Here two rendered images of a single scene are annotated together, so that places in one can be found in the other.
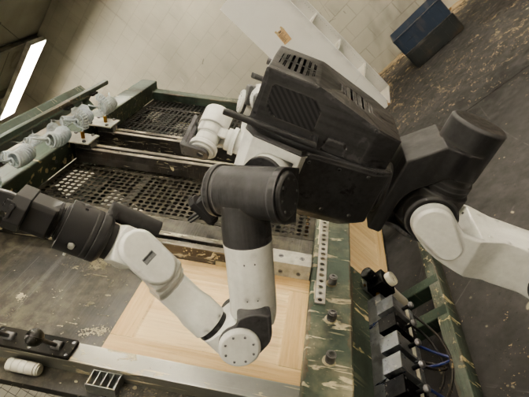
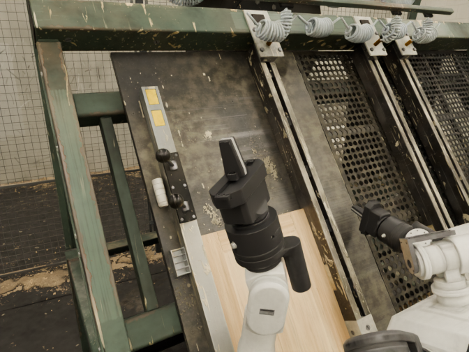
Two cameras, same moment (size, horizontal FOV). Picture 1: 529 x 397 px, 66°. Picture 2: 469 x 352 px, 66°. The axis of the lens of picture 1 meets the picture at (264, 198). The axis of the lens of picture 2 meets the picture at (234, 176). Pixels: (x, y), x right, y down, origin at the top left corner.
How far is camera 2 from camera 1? 0.40 m
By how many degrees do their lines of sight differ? 30
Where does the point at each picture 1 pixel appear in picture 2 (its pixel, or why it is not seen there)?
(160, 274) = (259, 327)
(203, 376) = (222, 340)
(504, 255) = not seen: outside the picture
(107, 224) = (271, 262)
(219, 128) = (455, 269)
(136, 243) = (271, 296)
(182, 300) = (253, 343)
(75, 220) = (255, 240)
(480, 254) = not seen: outside the picture
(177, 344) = (237, 292)
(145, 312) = not seen: hidden behind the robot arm
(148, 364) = (209, 287)
